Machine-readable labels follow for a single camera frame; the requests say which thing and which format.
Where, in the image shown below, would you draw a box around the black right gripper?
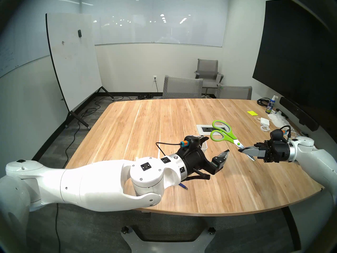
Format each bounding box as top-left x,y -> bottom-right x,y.
238,140 -> 290,164

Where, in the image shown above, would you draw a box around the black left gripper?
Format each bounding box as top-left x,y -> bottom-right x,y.
176,136 -> 230,177

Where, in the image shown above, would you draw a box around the green handled scissors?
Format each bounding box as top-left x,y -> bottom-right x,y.
210,120 -> 256,160

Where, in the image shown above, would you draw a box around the grey table power outlet panel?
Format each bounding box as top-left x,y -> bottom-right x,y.
196,125 -> 234,136

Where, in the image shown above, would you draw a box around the whiteboard cleaner spray bottle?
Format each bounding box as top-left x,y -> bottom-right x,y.
265,95 -> 278,114

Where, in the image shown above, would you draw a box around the black video sound bar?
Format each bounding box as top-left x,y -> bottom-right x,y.
279,96 -> 319,132

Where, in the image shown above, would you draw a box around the grey mesh-back chair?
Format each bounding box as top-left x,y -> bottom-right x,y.
216,84 -> 253,100
162,75 -> 204,99

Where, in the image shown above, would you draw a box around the grey armrest swivel chair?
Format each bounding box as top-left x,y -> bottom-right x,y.
194,59 -> 224,98

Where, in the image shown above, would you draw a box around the rolling whiteboard on stand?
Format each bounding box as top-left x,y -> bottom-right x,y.
46,13 -> 115,129

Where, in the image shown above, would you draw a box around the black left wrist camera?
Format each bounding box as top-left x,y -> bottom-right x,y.
184,135 -> 202,150

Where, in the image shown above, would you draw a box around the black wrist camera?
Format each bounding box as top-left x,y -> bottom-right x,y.
184,135 -> 202,150
270,129 -> 286,143

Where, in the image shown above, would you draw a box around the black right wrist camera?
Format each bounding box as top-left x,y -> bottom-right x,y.
270,129 -> 286,143

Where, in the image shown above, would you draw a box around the left camera cable orange plug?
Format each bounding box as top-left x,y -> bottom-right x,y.
155,140 -> 189,158

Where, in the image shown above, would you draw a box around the camera cable orange plug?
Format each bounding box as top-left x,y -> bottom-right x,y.
155,140 -> 189,158
280,125 -> 293,140

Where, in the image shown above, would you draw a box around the black left gripper cable loop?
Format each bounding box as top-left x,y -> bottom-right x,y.
184,174 -> 211,181

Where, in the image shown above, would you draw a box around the white charger with cable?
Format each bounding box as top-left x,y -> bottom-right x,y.
254,116 -> 301,137

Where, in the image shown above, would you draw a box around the right camera cable orange plug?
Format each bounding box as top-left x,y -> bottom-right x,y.
280,125 -> 293,140

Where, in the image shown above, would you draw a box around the large black wall screen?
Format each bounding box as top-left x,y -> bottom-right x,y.
252,0 -> 337,124

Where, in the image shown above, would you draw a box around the wall mounted glass whiteboard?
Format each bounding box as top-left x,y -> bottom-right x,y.
93,0 -> 227,48

